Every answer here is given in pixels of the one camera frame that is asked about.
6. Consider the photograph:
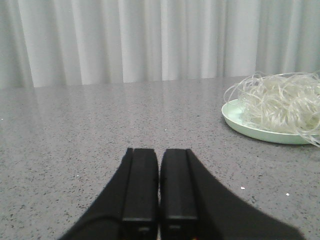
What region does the white vermicelli noodle bundle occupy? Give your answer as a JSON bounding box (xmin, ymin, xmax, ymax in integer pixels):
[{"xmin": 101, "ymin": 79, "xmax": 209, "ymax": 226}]
[{"xmin": 223, "ymin": 71, "xmax": 320, "ymax": 147}]

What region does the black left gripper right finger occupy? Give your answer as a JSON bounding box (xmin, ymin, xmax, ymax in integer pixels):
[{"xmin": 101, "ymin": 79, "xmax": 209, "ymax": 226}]
[{"xmin": 160, "ymin": 149, "xmax": 303, "ymax": 240}]

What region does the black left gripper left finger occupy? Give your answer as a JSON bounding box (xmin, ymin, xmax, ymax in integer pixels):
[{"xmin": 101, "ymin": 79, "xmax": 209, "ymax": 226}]
[{"xmin": 61, "ymin": 148, "xmax": 159, "ymax": 240}]

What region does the white pleated curtain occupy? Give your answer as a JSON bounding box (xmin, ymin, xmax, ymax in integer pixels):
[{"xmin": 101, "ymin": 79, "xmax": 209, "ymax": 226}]
[{"xmin": 0, "ymin": 0, "xmax": 320, "ymax": 89}]

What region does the light green round plate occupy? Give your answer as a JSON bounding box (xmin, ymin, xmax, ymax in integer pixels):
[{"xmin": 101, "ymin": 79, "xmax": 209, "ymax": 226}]
[{"xmin": 221, "ymin": 99, "xmax": 311, "ymax": 145}]

